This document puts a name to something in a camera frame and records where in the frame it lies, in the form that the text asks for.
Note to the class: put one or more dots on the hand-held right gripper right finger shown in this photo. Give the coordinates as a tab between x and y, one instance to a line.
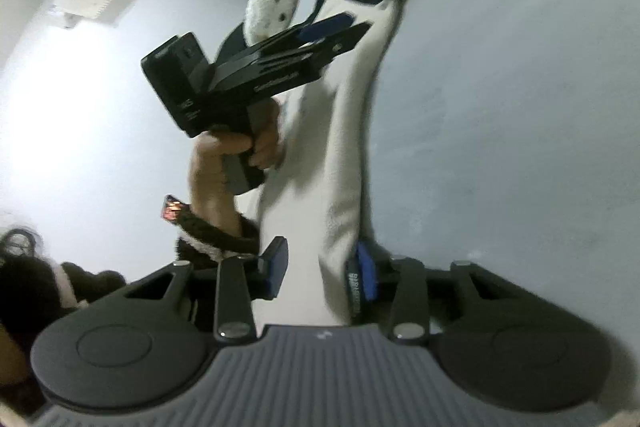
367	272

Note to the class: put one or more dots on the white plush dog toy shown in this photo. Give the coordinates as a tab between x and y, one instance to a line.
270	12

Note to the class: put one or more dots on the black and cream sweater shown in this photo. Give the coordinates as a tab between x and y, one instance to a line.
340	132

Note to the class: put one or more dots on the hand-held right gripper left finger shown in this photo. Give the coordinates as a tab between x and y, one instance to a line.
277	267

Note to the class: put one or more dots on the person's left hand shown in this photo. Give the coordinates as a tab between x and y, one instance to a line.
210	177

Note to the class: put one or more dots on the person's dark clothing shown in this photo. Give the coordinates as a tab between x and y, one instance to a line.
30	307

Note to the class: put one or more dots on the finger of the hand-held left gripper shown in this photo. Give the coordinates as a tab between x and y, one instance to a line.
330	26
345	39

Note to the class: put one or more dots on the person's left forearm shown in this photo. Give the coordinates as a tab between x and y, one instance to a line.
215	242

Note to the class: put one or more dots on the phone with lit screen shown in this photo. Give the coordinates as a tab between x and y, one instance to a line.
172	209

